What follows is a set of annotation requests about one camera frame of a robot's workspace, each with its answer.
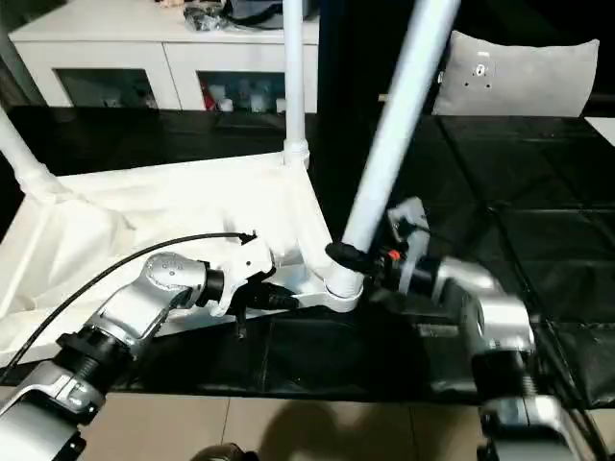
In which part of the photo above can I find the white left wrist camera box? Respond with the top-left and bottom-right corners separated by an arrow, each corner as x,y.
205,233 -> 278,318

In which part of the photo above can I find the grey bag with black strap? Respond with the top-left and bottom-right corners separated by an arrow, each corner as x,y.
224,0 -> 320,26

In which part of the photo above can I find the grey pillow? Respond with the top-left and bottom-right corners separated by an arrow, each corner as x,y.
432,29 -> 600,118

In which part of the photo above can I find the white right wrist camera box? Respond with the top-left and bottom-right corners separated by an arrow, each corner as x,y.
386,197 -> 430,243

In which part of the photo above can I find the white flat board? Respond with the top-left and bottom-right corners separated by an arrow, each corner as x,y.
584,115 -> 615,147

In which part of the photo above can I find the colourful clutter bundle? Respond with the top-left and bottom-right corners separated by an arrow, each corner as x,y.
159,0 -> 230,30

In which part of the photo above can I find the white sideboard cabinet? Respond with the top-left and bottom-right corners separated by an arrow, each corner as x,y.
8,0 -> 321,112

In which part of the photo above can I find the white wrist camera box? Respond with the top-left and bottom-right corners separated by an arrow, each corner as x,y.
205,233 -> 278,318
386,197 -> 430,243

